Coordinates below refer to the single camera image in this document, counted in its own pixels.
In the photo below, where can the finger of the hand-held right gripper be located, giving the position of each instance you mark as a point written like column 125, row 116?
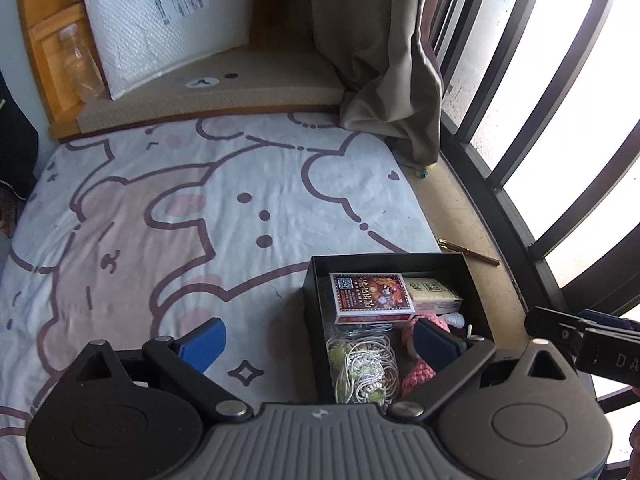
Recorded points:
column 550, row 322
column 605, row 319

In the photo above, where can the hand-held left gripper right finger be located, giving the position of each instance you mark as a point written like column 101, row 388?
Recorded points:
column 432, row 342

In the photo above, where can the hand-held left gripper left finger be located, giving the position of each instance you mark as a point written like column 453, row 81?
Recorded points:
column 205, row 342

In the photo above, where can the pink white crochet doll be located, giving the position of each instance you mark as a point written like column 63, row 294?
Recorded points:
column 417, row 377

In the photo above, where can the beige tissue packet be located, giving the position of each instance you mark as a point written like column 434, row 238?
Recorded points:
column 432, row 295

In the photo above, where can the red playing card box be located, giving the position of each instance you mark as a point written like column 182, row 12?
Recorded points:
column 372, row 297

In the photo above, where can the black storage box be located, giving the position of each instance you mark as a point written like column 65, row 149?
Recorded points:
column 315, row 310

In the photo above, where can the person's right hand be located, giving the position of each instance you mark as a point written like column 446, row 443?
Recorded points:
column 636, row 440

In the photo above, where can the brown gold pen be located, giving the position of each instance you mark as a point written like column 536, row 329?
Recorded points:
column 467, row 252

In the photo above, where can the black window bars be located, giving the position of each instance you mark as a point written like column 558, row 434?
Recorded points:
column 510, row 220

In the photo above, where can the bear print bedsheet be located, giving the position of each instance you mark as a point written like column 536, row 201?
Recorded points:
column 200, row 200

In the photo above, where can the small green yellow trinket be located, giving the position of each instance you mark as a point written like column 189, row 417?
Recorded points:
column 422, row 172

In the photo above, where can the brown cushion mat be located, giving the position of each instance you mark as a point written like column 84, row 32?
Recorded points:
column 240, row 85

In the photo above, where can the black clothing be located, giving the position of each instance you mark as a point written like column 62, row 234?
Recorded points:
column 15, row 130

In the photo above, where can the beige curtain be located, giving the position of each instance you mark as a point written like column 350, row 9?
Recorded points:
column 380, row 60

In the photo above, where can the clear plastic bottle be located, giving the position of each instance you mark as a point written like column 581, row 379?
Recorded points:
column 80, row 65

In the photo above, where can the white bubble mailer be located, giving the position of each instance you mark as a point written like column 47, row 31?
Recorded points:
column 160, row 25

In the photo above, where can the wooden headboard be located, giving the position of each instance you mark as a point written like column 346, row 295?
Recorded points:
column 50, row 35

